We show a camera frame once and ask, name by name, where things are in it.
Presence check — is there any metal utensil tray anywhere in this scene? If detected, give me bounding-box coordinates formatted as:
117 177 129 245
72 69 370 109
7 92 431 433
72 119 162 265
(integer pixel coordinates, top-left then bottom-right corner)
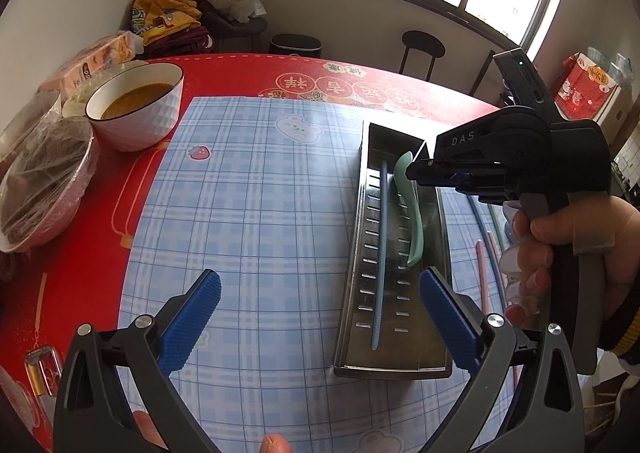
334 120 453 380

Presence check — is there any green spoon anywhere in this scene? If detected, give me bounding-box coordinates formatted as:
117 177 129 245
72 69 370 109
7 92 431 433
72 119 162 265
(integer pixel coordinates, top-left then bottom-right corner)
393 152 430 268

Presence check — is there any blue plaid table mat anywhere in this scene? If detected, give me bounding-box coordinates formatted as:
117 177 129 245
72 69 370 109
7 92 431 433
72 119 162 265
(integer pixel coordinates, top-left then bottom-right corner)
117 96 523 453

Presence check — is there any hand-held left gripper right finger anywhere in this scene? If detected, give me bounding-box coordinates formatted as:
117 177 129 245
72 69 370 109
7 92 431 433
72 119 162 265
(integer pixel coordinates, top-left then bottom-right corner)
419 267 583 453

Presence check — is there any black tub chair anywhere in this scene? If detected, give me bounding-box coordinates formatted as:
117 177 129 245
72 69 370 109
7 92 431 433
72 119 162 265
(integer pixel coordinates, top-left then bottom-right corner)
200 8 269 54

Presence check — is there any black window sill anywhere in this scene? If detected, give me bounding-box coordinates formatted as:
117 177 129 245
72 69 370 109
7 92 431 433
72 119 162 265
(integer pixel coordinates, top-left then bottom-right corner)
336 0 522 50

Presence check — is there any white bowl of soup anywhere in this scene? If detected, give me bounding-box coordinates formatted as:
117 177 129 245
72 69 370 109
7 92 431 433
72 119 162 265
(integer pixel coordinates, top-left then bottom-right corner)
85 62 185 153

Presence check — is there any yellow clothing pile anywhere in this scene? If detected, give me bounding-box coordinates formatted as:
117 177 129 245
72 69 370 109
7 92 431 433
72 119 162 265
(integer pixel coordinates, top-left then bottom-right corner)
131 0 203 46

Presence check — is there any orange tissue packet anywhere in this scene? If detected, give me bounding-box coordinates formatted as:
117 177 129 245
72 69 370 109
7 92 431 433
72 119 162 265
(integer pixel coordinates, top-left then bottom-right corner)
37 30 138 99

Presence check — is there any black trash bin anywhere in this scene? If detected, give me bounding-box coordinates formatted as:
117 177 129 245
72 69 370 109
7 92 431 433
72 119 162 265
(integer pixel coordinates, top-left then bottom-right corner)
270 33 322 56

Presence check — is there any person's right hand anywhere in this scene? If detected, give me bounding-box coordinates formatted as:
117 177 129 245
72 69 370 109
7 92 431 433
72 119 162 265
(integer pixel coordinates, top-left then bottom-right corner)
500 193 640 332

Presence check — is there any dark red clothing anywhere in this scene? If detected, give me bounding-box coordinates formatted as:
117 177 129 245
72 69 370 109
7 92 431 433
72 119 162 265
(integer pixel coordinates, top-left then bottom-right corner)
145 26 216 59

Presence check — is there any person's left hand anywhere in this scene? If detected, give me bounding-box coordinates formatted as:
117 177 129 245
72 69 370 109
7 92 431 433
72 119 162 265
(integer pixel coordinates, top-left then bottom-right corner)
131 410 295 453

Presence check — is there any plastic-wrapped bowl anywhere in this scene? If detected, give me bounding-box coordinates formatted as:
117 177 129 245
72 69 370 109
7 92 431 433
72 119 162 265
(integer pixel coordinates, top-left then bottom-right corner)
0 116 101 254
0 89 63 159

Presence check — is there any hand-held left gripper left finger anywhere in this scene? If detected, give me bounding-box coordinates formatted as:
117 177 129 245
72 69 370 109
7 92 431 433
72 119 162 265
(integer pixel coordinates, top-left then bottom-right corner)
52 269 223 453

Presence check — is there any black round stool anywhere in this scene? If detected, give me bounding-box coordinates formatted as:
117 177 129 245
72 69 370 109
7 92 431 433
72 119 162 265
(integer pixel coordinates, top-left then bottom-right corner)
400 30 446 82

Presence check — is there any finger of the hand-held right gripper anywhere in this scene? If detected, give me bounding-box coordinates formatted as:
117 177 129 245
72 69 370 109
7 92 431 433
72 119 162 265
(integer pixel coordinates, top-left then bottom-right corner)
405 158 503 183
447 173 508 201

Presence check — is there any cardboard box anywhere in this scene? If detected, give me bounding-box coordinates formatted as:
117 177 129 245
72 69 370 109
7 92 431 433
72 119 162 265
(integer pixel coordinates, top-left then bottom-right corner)
597 78 640 135

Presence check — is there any blue chopstick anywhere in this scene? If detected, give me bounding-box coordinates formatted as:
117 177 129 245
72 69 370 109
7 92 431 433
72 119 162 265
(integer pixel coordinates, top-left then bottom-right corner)
370 160 394 352
467 193 496 259

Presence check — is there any pink chopstick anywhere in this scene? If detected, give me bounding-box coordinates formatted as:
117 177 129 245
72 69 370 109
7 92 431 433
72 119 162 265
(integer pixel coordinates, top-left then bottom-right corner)
487 230 502 276
475 239 491 316

